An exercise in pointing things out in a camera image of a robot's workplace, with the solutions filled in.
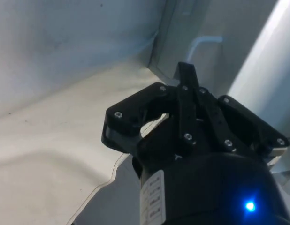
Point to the white drawer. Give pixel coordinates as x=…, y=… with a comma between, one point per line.
x=207, y=23

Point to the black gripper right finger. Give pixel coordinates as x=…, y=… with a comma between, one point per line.
x=250, y=122

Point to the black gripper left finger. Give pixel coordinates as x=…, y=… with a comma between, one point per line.
x=135, y=103

